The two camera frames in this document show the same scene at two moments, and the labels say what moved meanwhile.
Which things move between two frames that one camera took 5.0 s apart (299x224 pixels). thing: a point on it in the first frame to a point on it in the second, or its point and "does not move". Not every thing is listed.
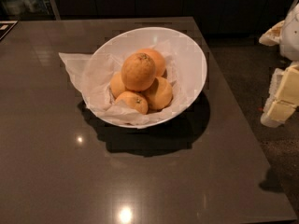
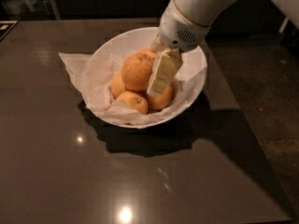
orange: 134,101 does not move
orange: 138,71 does not move
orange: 117,85 does not move
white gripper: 291,36 to 177,28
